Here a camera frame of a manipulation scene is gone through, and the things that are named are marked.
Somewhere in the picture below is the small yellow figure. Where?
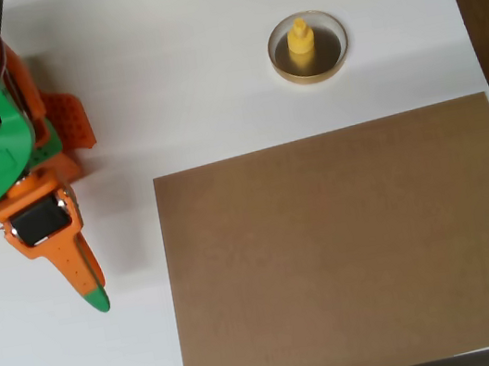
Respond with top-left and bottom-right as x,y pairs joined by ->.
282,14 -> 319,73

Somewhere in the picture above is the orange robot base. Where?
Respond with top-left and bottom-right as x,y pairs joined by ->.
37,84 -> 99,157

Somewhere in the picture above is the round gold-rimmed dish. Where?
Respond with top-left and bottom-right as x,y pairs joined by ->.
262,4 -> 356,92

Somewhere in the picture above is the brown fibreboard sheet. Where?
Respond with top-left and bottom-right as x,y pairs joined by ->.
145,90 -> 489,366

